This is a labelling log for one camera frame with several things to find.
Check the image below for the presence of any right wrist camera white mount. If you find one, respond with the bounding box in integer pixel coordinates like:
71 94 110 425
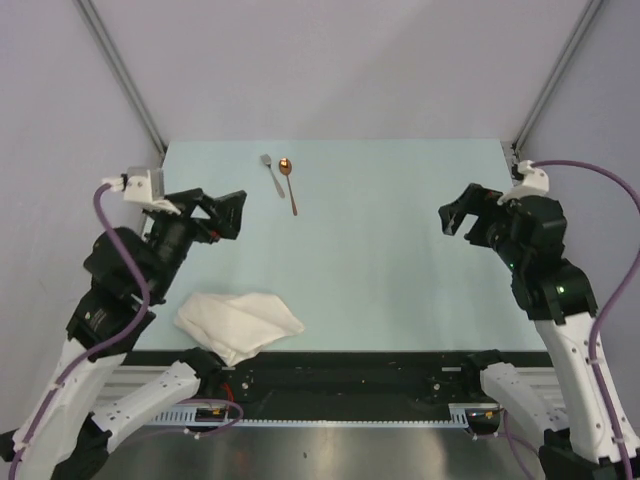
497 160 549 205

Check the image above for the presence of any white cloth napkin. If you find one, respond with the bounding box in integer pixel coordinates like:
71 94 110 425
174 292 305 367

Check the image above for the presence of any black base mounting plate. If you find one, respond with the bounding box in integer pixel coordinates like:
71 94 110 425
102 350 551 409

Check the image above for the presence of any aluminium frame post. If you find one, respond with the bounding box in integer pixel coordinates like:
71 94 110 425
511 0 608 155
72 0 168 160

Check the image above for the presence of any left aluminium frame post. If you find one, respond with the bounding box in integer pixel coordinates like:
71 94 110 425
72 0 168 160

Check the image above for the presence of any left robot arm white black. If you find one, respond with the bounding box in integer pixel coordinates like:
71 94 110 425
1 186 247 479

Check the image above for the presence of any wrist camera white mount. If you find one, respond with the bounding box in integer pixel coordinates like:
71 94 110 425
497 160 549 205
102 167 180 214

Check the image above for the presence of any copper spoon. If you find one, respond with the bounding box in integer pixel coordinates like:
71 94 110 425
279 158 298 216

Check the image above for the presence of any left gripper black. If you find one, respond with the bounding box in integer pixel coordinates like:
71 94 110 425
149 187 248 298

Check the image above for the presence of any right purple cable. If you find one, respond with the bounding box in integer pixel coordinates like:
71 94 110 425
502 159 640 480

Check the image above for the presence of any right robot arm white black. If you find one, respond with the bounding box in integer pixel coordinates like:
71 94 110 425
438 183 639 479

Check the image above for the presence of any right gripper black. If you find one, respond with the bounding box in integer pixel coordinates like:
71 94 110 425
438 182 525 270

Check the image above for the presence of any white slotted cable duct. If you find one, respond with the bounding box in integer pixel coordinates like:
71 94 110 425
148 403 500 430

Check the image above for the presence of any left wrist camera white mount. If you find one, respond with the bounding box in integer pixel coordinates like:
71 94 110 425
102 167 180 214

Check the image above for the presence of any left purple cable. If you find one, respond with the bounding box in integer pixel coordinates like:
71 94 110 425
9 183 151 480

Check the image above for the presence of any silver fork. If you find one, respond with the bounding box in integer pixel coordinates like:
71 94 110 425
260 154 286 199

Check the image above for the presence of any purple cable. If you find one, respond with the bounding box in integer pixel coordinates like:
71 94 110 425
9 183 151 480
502 159 640 480

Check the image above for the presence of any right aluminium frame post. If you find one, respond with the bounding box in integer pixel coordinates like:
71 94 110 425
511 0 608 155

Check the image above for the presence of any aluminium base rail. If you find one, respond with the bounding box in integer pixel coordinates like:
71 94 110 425
96 366 167 405

